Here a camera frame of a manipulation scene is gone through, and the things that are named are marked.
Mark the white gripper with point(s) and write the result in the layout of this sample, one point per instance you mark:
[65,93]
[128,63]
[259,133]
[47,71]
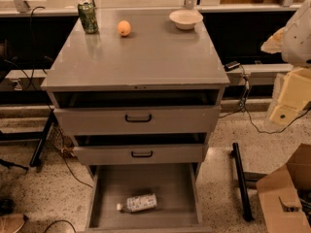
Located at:
[297,43]

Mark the clear plastic water bottle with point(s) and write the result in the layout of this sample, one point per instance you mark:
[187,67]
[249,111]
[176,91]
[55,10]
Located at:
[138,203]

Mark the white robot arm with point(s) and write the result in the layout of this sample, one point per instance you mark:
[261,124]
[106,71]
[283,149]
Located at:
[293,41]

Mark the grey middle drawer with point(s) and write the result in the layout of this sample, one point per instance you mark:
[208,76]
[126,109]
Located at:
[141,149]

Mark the grey drawer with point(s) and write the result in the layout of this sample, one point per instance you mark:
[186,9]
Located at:
[141,149]
[177,209]
[137,112]

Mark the grey drawer cabinet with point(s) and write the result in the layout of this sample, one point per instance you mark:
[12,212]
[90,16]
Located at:
[156,55]

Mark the grey top drawer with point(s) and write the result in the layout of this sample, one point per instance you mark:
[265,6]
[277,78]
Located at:
[137,112]

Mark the grey bottom drawer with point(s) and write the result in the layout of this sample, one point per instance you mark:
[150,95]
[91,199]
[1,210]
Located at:
[177,209]

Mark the small black device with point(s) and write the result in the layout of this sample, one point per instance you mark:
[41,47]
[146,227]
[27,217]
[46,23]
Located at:
[231,66]

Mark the white bowl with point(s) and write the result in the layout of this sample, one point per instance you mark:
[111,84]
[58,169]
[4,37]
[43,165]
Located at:
[186,19]

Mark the brown cardboard box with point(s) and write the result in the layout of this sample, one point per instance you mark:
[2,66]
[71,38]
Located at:
[278,194]

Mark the orange fruit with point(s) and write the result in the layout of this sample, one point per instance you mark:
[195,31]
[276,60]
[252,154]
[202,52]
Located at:
[124,28]

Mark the black metal floor bar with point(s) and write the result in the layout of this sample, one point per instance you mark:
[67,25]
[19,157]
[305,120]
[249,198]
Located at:
[244,178]

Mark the green drink can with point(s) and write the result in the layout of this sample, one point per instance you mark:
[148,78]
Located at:
[87,17]

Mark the black table leg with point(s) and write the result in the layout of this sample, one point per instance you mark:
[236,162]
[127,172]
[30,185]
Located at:
[40,136]

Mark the brown shoe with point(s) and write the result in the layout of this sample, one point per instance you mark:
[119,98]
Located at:
[12,223]

